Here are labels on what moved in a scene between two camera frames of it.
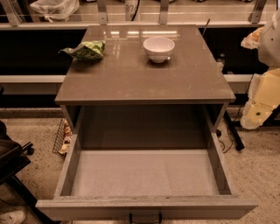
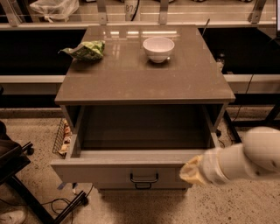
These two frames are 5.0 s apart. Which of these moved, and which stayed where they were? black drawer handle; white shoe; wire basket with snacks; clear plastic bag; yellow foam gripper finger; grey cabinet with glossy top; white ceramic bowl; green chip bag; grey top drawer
Moved: black drawer handle; grey top drawer; yellow foam gripper finger
Stayed: white shoe; wire basket with snacks; white ceramic bowl; green chip bag; grey cabinet with glossy top; clear plastic bag
